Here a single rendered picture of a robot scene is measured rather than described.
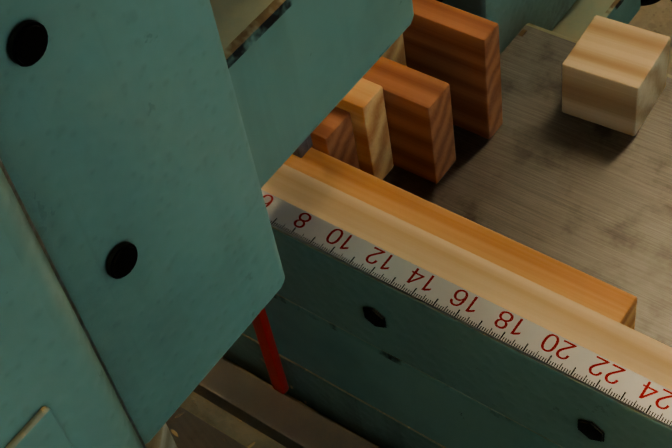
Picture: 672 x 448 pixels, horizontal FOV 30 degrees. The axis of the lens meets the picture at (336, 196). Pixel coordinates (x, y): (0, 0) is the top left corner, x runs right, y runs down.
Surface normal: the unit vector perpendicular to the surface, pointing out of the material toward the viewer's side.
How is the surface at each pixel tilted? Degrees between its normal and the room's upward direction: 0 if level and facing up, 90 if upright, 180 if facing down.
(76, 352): 90
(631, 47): 0
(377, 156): 90
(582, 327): 0
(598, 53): 0
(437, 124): 90
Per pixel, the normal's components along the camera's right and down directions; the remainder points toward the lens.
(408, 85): -0.13, -0.64
